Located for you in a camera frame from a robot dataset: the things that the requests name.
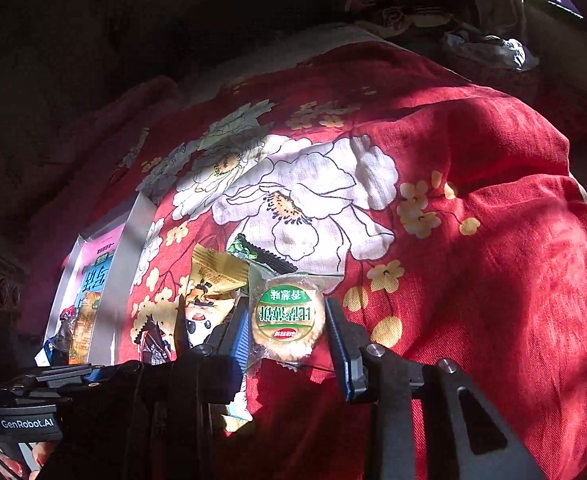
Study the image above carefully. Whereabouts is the brown Snickers bar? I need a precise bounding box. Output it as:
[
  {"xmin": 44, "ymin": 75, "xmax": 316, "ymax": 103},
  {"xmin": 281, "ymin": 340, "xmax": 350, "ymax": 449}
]
[{"xmin": 134, "ymin": 315, "xmax": 171, "ymax": 365}]

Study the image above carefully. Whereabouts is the orange bread packet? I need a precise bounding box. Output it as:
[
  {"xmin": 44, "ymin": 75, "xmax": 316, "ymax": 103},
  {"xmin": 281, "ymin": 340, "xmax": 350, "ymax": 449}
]
[{"xmin": 69, "ymin": 292, "xmax": 101, "ymax": 364}]

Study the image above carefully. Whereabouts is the clear rice cracker packet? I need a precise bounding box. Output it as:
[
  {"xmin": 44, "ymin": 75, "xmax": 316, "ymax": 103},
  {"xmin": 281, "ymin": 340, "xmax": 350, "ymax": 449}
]
[{"xmin": 246, "ymin": 263, "xmax": 343, "ymax": 373}]

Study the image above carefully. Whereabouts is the brown gold snack packet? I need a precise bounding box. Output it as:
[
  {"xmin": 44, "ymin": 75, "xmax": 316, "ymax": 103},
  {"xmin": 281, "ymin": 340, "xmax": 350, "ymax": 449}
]
[{"xmin": 174, "ymin": 244, "xmax": 249, "ymax": 356}]

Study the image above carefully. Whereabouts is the blue snack packet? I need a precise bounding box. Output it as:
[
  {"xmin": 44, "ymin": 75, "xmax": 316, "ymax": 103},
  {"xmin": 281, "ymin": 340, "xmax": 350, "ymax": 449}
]
[{"xmin": 35, "ymin": 306, "xmax": 76, "ymax": 367}]

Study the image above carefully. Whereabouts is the left hand with red nails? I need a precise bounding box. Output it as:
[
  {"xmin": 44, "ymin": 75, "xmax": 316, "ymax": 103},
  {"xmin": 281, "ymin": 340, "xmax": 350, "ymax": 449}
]
[{"xmin": 23, "ymin": 441, "xmax": 59, "ymax": 480}]

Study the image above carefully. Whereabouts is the pink blue children's book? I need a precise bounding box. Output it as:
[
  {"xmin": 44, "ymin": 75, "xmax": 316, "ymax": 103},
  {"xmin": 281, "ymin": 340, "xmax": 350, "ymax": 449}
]
[{"xmin": 58, "ymin": 224, "xmax": 125, "ymax": 361}]

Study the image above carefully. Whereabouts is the red floral quilt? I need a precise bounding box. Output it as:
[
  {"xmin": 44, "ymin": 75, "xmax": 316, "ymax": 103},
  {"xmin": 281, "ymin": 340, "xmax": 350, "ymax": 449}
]
[{"xmin": 98, "ymin": 42, "xmax": 587, "ymax": 479}]

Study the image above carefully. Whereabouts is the dark green snack packet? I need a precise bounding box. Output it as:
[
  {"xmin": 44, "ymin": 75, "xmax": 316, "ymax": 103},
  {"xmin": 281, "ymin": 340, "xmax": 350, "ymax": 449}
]
[{"xmin": 227, "ymin": 233, "xmax": 298, "ymax": 275}]

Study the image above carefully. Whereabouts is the magenta blanket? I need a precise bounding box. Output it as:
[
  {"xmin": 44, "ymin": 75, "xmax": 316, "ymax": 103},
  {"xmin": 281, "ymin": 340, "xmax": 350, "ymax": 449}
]
[{"xmin": 9, "ymin": 76, "xmax": 182, "ymax": 336}]

